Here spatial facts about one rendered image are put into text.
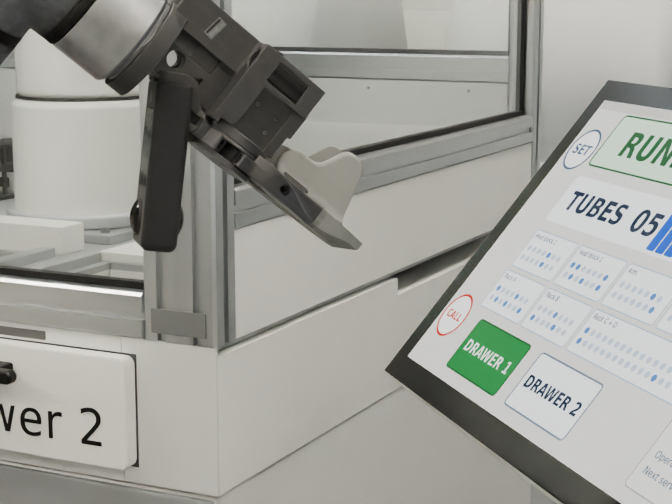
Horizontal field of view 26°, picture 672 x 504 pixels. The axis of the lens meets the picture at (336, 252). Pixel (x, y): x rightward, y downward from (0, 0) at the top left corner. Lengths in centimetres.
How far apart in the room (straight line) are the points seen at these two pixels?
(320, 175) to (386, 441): 79
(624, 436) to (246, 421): 59
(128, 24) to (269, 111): 11
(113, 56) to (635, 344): 39
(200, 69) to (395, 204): 75
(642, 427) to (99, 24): 42
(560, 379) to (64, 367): 59
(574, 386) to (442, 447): 95
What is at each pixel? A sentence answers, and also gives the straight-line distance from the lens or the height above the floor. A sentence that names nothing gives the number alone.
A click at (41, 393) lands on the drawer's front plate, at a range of 146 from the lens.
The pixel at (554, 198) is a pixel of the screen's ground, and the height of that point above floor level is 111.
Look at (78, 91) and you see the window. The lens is 142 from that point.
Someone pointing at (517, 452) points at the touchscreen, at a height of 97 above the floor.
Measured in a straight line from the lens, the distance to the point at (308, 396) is 154.
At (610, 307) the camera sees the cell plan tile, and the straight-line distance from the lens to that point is 101.
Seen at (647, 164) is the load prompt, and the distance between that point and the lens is 111.
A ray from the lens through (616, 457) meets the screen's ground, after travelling 91.
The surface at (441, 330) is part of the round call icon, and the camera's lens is 118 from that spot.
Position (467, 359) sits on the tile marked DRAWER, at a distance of 112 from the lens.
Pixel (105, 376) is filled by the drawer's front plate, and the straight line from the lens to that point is 141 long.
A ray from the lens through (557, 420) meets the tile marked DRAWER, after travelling 98.
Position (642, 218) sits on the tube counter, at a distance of 106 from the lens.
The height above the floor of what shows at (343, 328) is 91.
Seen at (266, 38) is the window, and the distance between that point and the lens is 144.
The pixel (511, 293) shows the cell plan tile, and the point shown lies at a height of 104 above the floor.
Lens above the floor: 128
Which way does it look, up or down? 10 degrees down
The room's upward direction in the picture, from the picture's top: straight up
